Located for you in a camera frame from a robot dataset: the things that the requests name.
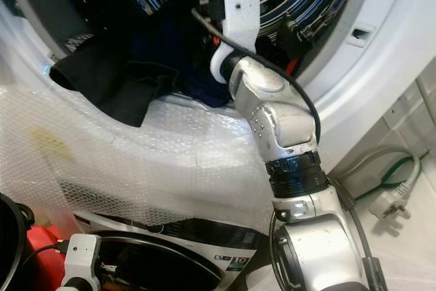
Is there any navy garment with orange trim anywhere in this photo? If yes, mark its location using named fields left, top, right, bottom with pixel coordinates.
left=133, top=18, right=236, bottom=108

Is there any black garment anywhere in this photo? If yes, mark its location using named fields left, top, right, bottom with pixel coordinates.
left=49, top=29, right=178, bottom=128

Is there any white tumble dryer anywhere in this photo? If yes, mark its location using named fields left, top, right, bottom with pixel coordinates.
left=0, top=0, right=436, bottom=169

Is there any clear bubble wrap sheet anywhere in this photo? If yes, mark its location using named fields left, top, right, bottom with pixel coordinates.
left=0, top=90, right=277, bottom=234

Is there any yellow warning sticker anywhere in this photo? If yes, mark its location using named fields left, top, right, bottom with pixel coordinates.
left=33, top=127, right=77, bottom=161

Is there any black round laundry bucket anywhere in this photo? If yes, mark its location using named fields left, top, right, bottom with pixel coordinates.
left=0, top=192, right=33, bottom=291

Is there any red plastic container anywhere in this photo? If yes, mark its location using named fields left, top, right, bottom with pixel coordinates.
left=27, top=223, right=70, bottom=291

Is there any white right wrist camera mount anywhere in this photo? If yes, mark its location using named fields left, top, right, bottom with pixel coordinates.
left=210, top=0, right=262, bottom=85

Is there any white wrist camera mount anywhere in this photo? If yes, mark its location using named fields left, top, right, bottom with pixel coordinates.
left=210, top=0, right=262, bottom=85
left=60, top=234, right=103, bottom=291

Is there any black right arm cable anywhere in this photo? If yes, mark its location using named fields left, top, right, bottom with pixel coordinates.
left=191, top=6, right=322, bottom=145

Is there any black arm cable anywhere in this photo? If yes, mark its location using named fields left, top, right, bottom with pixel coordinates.
left=191, top=6, right=322, bottom=145
left=34, top=240, right=69, bottom=264

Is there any green cable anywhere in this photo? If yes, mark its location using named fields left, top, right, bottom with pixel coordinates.
left=358, top=157, right=418, bottom=202

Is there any white power cord with plug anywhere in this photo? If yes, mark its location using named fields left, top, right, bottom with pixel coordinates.
left=334, top=147, right=424, bottom=221

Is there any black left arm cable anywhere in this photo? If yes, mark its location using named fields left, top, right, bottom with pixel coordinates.
left=34, top=240, right=69, bottom=264

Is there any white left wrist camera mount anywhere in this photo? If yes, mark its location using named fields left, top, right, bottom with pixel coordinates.
left=60, top=234, right=103, bottom=291

